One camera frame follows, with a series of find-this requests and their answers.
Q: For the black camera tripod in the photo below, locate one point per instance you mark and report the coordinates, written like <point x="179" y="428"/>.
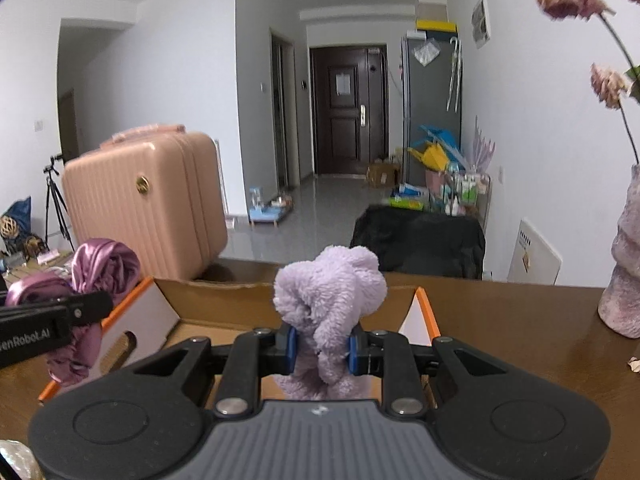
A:
<point x="51" y="166"/>

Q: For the grey refrigerator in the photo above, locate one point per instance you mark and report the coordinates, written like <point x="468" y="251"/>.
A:
<point x="430" y="95"/>

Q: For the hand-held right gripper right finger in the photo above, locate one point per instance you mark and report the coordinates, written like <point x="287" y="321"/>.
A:
<point x="354" y="352"/>

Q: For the pink ribbed suitcase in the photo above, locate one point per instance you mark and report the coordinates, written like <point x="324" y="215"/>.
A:
<point x="150" y="210"/>

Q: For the clear folded umbrella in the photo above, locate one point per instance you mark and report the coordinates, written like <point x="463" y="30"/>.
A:
<point x="454" y="75"/>

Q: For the clear plastic bag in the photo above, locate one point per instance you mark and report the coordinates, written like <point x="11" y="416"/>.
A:
<point x="426" y="52"/>

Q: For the yellow flat box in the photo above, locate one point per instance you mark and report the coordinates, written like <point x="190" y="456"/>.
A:
<point x="437" y="26"/>

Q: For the blue yellow plastic toy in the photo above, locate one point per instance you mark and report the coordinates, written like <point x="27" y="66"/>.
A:
<point x="435" y="152"/>

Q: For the dark brown door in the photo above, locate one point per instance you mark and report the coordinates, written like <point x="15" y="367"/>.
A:
<point x="350" y="125"/>

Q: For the lavender feather decoration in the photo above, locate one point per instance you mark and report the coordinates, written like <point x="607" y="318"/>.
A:
<point x="479" y="147"/>

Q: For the blue bag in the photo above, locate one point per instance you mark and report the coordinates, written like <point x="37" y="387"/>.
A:
<point x="17" y="207"/>

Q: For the lavender plush towel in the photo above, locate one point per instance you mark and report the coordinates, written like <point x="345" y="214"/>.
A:
<point x="325" y="290"/>

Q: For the pink bucket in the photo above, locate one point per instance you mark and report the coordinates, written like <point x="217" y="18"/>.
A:
<point x="435" y="182"/>

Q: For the black chair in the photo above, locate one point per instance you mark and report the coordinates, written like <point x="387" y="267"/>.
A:
<point x="415" y="240"/>

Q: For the purple satin cloth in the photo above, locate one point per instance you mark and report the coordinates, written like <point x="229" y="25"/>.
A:
<point x="105" y="265"/>

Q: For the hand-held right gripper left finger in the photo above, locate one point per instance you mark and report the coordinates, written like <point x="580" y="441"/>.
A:
<point x="293" y="350"/>

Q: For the gold woven ball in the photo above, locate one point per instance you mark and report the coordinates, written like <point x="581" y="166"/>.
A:
<point x="9" y="227"/>

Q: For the red cardboard box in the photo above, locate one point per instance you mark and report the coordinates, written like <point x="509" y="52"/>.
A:
<point x="210" y="300"/>

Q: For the pink textured vase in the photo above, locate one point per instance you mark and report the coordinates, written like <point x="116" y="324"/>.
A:
<point x="625" y="270"/>

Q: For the crumpled clear plastic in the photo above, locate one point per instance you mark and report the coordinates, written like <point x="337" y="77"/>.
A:
<point x="17" y="460"/>

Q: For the white panel heater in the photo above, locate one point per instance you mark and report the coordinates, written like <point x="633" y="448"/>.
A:
<point x="535" y="255"/>

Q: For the small pet feeder stand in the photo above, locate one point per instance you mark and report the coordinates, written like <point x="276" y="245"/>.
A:
<point x="267" y="210"/>

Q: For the brown cardboard carton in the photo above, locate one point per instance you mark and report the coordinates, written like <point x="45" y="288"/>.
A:
<point x="382" y="175"/>

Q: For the fallen dried petal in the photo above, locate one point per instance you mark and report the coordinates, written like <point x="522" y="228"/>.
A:
<point x="635" y="365"/>

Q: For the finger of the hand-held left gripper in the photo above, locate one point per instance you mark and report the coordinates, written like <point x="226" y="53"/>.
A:
<point x="85" y="310"/>

